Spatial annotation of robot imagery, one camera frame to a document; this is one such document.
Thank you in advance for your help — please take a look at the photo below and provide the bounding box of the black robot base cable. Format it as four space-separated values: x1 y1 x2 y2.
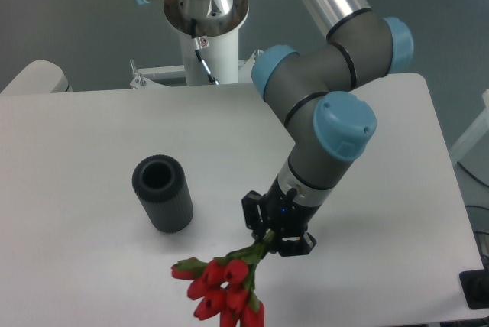
189 17 221 86

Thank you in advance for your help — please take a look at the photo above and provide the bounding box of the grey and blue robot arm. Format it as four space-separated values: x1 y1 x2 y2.
135 0 413 257

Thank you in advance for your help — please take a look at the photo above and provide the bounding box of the red tulip bouquet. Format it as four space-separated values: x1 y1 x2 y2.
171 231 276 326

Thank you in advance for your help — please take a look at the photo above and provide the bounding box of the dark grey ribbed vase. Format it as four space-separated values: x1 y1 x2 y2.
131 154 193 234

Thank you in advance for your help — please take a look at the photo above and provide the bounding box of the white pedestal base frame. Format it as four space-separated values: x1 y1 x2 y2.
129 49 264 89

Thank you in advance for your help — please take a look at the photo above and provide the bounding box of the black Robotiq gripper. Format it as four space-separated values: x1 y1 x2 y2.
241 178 319 257

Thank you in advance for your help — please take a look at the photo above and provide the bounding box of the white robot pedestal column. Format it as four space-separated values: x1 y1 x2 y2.
164 0 249 85

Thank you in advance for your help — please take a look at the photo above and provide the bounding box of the white rounded chair back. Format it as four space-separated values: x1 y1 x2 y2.
1 60 73 96

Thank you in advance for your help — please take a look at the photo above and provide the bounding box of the black box at table edge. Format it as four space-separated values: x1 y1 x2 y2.
459 269 488 310

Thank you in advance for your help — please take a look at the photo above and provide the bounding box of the black cable on right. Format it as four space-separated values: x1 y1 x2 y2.
457 161 489 186

